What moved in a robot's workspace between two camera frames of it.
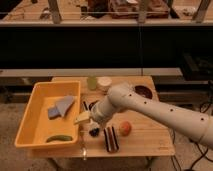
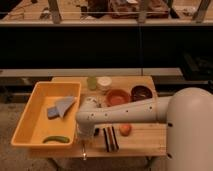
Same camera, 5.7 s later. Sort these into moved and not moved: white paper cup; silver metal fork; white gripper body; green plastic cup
Moved: white gripper body
Not moved: green plastic cup; silver metal fork; white paper cup
